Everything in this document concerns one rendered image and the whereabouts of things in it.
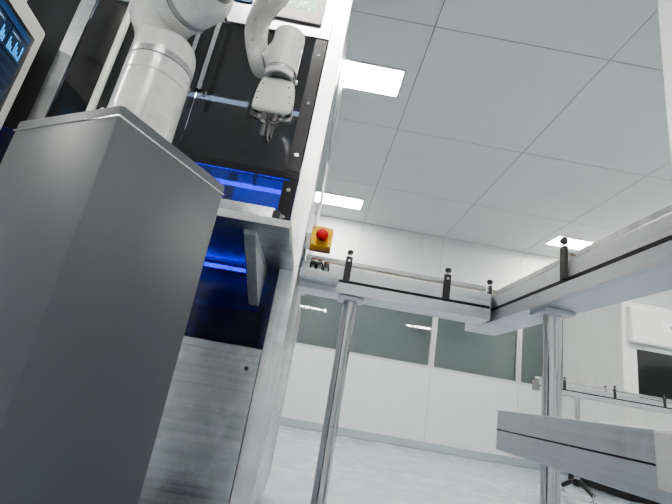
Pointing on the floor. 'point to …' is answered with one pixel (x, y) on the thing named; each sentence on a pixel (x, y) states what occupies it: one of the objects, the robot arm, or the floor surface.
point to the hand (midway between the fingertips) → (266, 133)
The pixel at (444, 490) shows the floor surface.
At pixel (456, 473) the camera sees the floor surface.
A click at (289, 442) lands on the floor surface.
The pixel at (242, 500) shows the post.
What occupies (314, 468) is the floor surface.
